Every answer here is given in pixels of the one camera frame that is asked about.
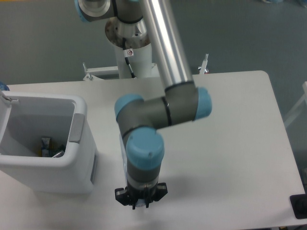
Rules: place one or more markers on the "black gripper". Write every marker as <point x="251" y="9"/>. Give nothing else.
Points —
<point x="129" y="196"/>

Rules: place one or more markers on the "white frame at right edge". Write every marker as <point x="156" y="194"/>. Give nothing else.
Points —
<point x="297" y="108"/>

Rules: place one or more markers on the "blue object at left edge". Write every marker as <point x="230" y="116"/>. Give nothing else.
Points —
<point x="4" y="87"/>

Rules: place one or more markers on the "trash inside can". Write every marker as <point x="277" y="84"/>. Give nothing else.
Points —
<point x="49" y="151"/>

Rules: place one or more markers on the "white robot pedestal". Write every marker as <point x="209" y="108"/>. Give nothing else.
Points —
<point x="133" y="52"/>

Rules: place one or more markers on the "black device at table corner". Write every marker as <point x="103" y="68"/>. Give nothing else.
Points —
<point x="299" y="205"/>

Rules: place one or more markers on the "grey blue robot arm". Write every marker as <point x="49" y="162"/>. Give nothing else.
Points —
<point x="139" y="120"/>

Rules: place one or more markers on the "clear plastic water bottle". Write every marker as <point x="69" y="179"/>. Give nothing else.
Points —
<point x="140" y="202"/>

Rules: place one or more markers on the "white trash can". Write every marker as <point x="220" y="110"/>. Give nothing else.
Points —
<point x="27" y="117"/>

